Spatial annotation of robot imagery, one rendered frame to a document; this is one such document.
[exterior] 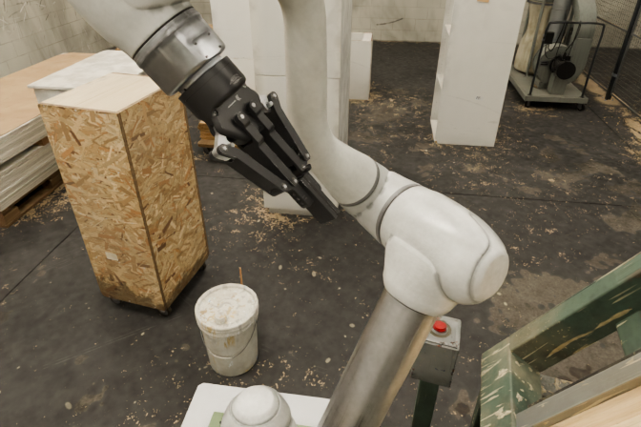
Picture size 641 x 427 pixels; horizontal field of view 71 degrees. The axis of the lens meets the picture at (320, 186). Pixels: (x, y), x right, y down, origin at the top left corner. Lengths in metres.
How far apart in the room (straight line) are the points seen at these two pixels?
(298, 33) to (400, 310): 0.46
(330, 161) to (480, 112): 3.98
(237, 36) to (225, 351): 3.33
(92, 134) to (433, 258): 1.79
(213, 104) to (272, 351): 2.11
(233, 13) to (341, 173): 4.13
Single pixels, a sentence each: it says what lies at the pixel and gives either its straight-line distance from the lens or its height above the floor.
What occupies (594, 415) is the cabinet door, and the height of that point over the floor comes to 1.06.
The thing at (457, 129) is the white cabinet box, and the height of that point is 0.17.
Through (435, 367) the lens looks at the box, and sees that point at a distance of 1.45.
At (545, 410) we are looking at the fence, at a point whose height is 0.98.
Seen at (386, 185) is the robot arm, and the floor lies 1.55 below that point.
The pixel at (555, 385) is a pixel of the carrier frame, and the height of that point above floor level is 0.79.
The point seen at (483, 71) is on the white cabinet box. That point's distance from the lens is 4.52.
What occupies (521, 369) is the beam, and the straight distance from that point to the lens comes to 1.45.
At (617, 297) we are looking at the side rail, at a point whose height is 1.17.
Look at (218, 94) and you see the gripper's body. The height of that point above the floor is 1.79.
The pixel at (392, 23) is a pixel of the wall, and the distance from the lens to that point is 8.81.
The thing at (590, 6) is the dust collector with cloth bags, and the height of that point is 1.10.
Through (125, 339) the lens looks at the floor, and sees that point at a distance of 2.77.
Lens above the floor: 1.95
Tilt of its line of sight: 31 degrees down
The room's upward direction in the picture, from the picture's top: straight up
